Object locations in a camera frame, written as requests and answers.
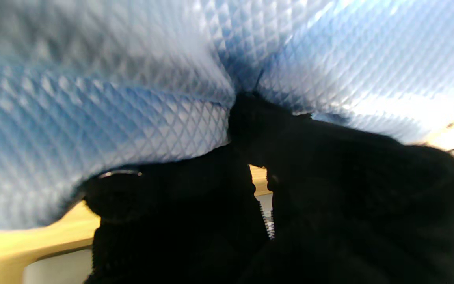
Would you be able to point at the blue microfibre cloth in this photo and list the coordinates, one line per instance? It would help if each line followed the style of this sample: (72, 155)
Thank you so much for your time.
(112, 98)

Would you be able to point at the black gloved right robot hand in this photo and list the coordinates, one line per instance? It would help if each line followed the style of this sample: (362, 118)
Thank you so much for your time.
(329, 217)

